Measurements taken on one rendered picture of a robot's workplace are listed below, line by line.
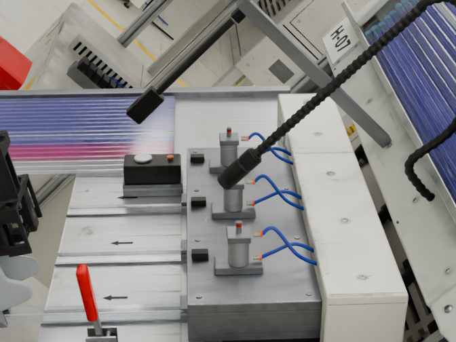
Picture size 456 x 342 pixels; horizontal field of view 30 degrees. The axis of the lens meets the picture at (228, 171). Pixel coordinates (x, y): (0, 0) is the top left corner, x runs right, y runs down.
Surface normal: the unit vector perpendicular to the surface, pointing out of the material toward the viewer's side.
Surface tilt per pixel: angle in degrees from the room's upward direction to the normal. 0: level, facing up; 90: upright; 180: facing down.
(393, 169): 90
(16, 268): 87
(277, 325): 90
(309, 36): 90
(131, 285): 45
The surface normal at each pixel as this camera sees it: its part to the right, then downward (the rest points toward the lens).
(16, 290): 0.04, 0.47
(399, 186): -0.70, -0.61
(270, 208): 0.00, -0.88
